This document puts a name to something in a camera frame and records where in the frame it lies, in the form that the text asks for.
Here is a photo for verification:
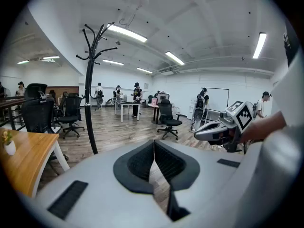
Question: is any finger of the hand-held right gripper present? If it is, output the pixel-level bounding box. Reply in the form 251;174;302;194
194;122;225;141

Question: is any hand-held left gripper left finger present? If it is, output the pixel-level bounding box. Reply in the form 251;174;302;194
21;139;172;228

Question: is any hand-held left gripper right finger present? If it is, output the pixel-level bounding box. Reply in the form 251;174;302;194
154;139;246;223

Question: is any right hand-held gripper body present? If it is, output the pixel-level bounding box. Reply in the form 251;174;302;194
218;100;256;153

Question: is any black coat rack stand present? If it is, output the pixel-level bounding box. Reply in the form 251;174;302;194
76;22;119;155

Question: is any person's right forearm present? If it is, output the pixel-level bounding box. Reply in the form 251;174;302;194
239;110;287;143

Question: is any whiteboard on stand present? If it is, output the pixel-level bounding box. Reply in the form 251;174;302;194
206;87;230;112

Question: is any black office chair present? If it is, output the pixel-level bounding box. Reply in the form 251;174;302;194
156;99;183;141
20;83;69;175
57;93;86;140

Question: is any round table with black base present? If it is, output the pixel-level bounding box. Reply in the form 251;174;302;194
147;103;160;124

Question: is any wooden table with white legs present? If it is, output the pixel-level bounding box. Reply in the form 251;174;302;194
0;128;71;198

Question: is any white table with dark top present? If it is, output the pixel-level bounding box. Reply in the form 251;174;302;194
114;100;141;124

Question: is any small potted plant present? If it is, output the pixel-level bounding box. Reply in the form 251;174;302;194
1;130;17;156

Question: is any brown wooden cabinet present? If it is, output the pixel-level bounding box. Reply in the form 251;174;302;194
46;86;79;100

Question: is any black railing with wooden handrail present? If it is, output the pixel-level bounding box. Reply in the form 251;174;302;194
0;95;26;131

